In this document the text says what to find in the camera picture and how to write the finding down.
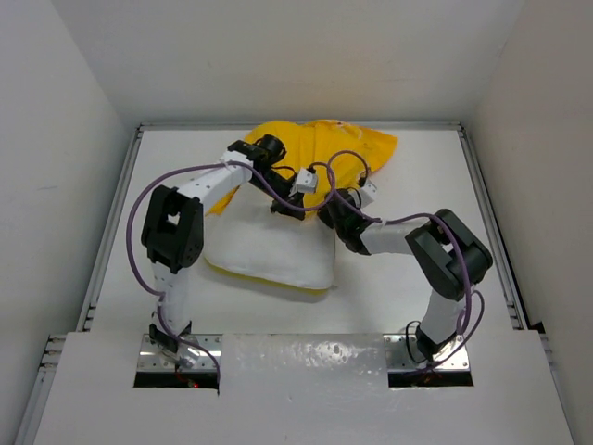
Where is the white pillow yellow edge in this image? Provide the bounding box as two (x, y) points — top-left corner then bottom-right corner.
(203, 185), (335, 292)

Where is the yellow pillowcase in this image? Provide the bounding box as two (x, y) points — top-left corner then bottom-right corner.
(205, 119), (400, 218)

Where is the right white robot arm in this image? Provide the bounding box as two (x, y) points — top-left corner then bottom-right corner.
(318, 189), (493, 361)

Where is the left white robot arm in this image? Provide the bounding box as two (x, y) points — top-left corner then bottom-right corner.
(126, 133), (306, 355)

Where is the white front cover board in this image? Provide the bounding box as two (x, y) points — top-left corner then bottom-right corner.
(36, 331), (572, 444)

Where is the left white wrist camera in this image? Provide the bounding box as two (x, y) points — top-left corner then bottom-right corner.
(290, 168), (319, 195)

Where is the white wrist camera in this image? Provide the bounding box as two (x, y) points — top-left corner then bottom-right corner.
(359, 181), (378, 208)
(290, 168), (319, 195)

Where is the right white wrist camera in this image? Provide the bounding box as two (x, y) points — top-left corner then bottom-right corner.
(359, 181), (378, 208)

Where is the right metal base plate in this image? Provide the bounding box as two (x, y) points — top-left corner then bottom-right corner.
(384, 334), (471, 373)

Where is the metal base plate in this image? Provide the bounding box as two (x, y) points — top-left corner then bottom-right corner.
(136, 334), (222, 373)
(384, 334), (471, 373)

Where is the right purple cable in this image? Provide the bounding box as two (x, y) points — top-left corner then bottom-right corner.
(325, 148), (486, 372)

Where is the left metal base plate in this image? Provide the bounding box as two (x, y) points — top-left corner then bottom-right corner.
(136, 334), (222, 373)

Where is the aluminium table frame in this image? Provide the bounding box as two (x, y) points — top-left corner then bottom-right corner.
(13, 121), (575, 445)

